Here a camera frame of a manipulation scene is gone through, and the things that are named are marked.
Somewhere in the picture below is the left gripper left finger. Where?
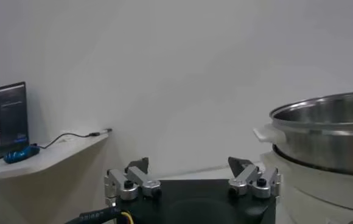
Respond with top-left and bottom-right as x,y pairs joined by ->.
104,156 -> 163,202

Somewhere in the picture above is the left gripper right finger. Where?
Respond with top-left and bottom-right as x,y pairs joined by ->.
227,156 -> 282,200

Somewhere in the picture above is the stainless steel steamer basket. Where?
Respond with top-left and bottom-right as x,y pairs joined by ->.
253,90 -> 353,177

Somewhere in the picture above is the cream electric cooker base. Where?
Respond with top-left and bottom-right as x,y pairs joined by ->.
260,150 -> 353,224

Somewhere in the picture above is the white side table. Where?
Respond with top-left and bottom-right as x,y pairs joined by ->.
0,131 -> 110,224

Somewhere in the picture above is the blue computer mouse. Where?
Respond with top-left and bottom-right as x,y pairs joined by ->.
3,145 -> 41,164

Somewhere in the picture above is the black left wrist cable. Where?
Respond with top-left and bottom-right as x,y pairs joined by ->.
63,206 -> 135,224

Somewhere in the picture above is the black cable with connector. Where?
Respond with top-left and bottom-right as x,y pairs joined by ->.
38,128 -> 113,150

